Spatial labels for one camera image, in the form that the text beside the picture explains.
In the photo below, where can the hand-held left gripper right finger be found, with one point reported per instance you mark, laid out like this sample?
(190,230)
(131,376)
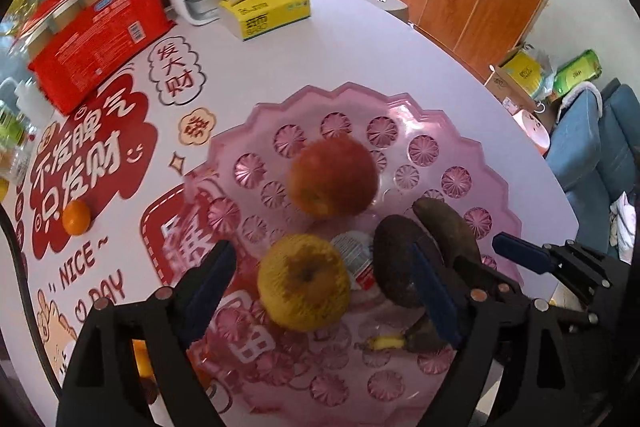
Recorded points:
(435,297)

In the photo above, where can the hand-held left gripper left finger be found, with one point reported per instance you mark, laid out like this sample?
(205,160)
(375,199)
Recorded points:
(210,292)

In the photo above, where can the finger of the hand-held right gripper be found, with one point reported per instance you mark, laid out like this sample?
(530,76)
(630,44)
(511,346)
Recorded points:
(520,252)

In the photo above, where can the dark avocado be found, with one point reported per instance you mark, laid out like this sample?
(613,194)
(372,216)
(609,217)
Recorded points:
(395,257)
(445,227)

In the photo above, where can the pink plastic fruit plate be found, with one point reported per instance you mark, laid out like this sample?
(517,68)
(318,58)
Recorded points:
(425,147)

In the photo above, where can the small orange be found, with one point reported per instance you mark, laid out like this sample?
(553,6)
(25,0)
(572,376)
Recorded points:
(76,218)

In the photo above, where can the dark overripe banana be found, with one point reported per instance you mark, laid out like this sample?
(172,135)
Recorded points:
(385,343)

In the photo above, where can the small labelled snack cup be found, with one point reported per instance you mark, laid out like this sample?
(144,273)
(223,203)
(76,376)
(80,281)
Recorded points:
(352,252)

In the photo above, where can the yellow apple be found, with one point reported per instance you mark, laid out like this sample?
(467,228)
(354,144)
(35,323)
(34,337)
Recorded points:
(305,282)

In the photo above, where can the pink bin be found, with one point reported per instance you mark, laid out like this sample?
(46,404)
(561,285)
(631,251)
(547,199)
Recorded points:
(532,129)

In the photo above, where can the blue sofa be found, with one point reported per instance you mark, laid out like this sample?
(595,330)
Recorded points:
(580,142)

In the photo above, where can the red apple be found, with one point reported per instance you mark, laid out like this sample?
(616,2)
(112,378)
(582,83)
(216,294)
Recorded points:
(332,177)

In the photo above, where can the cardboard box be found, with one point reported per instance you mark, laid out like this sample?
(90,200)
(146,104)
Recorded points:
(505,89)

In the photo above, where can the white fluffy cloth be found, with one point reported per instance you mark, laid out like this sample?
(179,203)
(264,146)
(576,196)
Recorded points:
(585,94)

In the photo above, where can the yellow pack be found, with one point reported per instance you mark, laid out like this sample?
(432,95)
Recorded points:
(522,69)

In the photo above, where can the green pack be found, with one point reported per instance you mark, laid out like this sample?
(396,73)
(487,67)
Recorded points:
(580,72)

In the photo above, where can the printed tablecloth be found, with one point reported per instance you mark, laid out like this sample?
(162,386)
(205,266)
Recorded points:
(350,57)

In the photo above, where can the clear bottle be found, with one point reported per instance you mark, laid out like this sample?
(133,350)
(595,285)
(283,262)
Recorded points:
(12,127)

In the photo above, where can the white plastic bottle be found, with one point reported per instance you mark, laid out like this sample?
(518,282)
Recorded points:
(30,99)

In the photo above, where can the red pack of jars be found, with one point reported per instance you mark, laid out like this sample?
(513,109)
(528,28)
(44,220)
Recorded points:
(100,32)

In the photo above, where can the yellow tissue box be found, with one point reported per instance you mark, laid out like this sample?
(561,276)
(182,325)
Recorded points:
(270,14)

